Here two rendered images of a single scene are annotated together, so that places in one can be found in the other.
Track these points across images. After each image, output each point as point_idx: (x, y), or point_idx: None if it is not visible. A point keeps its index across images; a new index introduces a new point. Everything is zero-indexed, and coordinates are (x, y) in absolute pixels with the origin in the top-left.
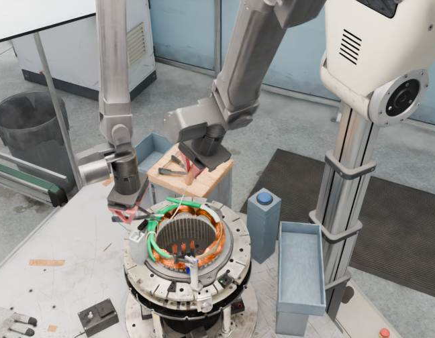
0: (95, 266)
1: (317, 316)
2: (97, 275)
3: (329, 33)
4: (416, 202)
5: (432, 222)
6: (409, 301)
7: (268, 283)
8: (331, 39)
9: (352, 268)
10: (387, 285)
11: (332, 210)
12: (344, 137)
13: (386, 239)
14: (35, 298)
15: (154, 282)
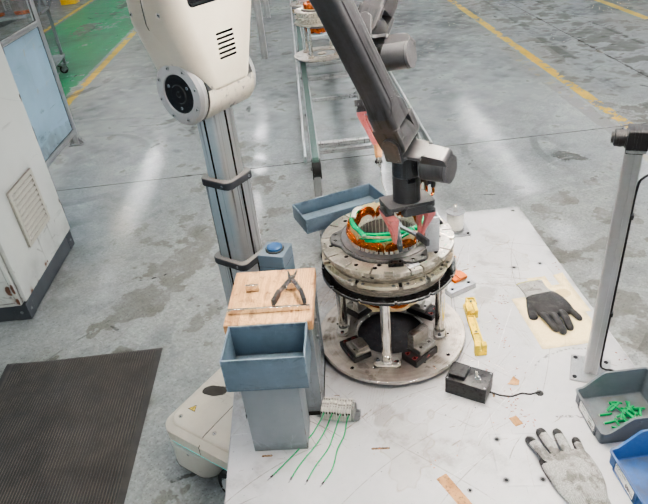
0: (416, 440)
1: None
2: (425, 430)
3: (205, 51)
4: (4, 420)
5: (40, 399)
6: (168, 391)
7: (320, 305)
8: (209, 54)
9: (139, 449)
10: (153, 413)
11: (254, 222)
12: (231, 146)
13: (80, 430)
14: (508, 465)
15: (442, 232)
